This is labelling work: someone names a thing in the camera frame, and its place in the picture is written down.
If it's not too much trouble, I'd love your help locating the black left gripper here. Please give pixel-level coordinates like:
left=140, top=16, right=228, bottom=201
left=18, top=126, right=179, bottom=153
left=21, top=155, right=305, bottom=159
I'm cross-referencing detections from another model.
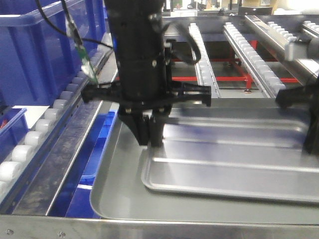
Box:
left=81, top=81, right=211, bottom=147

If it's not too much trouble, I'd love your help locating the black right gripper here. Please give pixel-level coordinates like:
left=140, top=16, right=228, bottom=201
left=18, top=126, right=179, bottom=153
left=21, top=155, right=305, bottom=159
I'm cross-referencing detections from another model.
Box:
left=275, top=77, right=319, bottom=154

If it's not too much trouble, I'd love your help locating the silver metal tray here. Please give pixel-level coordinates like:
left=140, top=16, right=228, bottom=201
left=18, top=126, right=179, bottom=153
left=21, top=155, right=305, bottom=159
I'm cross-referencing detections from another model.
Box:
left=142, top=118, right=319, bottom=204

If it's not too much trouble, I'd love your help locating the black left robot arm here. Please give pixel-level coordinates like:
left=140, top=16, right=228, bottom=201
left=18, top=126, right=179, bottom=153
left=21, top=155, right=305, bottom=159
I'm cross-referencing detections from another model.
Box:
left=81, top=0, right=211, bottom=147

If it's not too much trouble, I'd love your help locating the large grey metal tray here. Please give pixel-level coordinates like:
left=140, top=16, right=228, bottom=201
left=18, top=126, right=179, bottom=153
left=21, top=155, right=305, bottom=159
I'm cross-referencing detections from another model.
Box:
left=90, top=99, right=319, bottom=224

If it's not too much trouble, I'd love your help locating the large blue plastic box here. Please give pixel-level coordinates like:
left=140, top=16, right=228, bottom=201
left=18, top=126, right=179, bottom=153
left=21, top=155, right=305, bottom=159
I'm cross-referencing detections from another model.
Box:
left=0, top=0, right=113, bottom=107

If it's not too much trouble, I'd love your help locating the black monitor in background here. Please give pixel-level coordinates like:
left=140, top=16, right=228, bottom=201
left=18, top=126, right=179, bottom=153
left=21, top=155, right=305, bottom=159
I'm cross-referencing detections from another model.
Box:
left=238, top=6, right=273, bottom=16

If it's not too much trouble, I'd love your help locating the lower blue plastic bin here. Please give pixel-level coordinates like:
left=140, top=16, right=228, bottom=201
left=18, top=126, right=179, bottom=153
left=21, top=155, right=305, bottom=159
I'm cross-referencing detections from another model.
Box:
left=49, top=110, right=117, bottom=219

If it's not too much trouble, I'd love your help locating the small blue bin corner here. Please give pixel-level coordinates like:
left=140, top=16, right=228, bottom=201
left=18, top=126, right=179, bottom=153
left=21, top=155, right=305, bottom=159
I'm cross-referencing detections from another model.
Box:
left=0, top=108, right=28, bottom=162

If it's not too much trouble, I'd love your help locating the red metal frame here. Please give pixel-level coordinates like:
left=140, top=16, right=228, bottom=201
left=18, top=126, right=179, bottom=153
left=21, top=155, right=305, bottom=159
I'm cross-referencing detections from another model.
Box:
left=172, top=40, right=300, bottom=90

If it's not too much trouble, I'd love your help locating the black cable with green board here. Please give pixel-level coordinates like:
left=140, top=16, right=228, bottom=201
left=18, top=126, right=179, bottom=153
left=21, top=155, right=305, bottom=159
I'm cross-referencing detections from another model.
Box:
left=34, top=0, right=115, bottom=84

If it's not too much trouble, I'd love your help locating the white roller conveyor rail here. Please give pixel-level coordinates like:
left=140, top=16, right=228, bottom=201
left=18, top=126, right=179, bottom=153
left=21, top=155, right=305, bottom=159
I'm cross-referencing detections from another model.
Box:
left=0, top=33, right=113, bottom=197

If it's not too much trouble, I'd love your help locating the dark steel frame rail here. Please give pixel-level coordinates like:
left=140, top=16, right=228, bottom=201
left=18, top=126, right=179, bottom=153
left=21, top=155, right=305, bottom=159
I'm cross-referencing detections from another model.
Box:
left=0, top=52, right=118, bottom=216

